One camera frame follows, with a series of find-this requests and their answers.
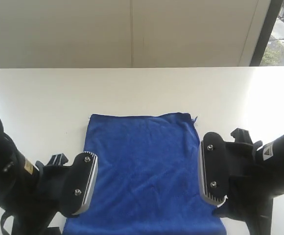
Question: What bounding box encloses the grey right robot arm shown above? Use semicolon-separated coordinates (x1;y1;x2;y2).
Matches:
213;135;284;235

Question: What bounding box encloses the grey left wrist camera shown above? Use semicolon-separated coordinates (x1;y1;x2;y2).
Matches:
39;152;98;218

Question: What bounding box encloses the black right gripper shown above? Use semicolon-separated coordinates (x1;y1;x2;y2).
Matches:
213;128;273;235

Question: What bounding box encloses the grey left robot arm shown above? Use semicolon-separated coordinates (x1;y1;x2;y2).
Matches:
0;119;68;235

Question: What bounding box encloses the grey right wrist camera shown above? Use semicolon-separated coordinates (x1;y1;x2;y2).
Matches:
198;128;254;206

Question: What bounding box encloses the blue microfibre towel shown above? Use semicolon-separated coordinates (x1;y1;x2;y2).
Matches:
63;113;226;235

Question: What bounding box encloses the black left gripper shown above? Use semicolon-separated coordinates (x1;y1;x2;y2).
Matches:
0;153;68;235

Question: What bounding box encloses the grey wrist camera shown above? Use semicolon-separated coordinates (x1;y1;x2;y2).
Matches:
198;128;254;206
39;152;98;218

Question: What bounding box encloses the dark window frame post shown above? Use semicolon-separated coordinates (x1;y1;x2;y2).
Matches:
249;0;283;67

